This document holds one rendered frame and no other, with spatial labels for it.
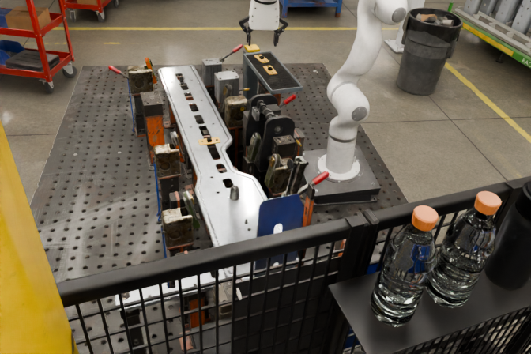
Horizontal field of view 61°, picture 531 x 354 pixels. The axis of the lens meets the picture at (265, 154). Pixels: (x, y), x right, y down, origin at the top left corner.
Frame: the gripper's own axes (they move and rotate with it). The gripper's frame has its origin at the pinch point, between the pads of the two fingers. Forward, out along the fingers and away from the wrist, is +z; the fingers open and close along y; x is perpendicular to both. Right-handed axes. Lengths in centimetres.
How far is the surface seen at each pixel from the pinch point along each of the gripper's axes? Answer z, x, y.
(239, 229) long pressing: 36, 55, 10
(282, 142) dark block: 26.0, 24.1, -6.8
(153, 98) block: 39, -22, 42
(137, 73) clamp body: 38, -42, 52
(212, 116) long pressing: 40.9, -11.9, 17.0
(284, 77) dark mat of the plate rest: 25.2, -18.7, -12.9
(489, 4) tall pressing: 123, -362, -324
